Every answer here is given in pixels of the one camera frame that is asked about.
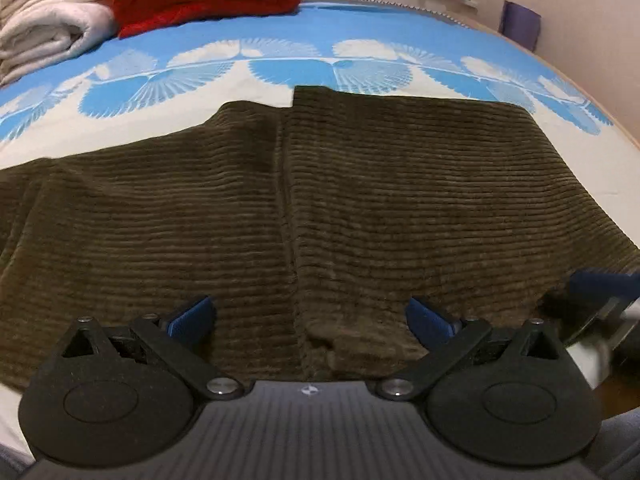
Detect cream folded quilt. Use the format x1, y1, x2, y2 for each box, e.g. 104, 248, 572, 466
1, 0, 116, 86

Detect purple bag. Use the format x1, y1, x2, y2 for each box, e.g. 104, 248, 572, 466
498, 0, 542, 52

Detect blue white patterned bedsheet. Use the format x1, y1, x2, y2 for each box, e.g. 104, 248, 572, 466
1, 4, 639, 442

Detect dark brown corduroy pants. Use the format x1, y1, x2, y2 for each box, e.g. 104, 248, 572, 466
1, 87, 639, 389

